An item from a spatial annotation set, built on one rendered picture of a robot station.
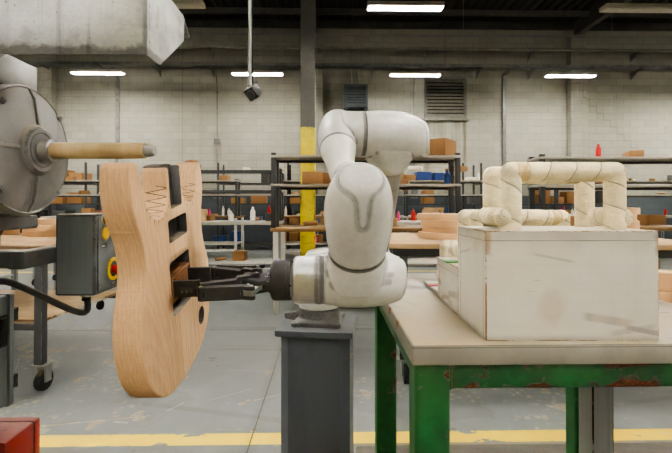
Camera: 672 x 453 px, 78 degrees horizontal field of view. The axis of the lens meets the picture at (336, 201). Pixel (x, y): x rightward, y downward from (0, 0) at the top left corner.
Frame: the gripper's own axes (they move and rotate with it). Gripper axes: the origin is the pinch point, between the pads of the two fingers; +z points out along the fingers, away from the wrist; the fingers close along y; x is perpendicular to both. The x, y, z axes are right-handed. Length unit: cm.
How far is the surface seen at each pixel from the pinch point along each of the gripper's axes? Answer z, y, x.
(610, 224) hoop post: -72, -11, 12
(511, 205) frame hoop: -56, -10, 16
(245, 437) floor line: 14, 109, -119
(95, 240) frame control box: 29.8, 25.0, 1.7
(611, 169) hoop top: -72, -10, 21
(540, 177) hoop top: -61, -10, 20
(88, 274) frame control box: 31.3, 23.4, -6.3
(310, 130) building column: 4, 706, 37
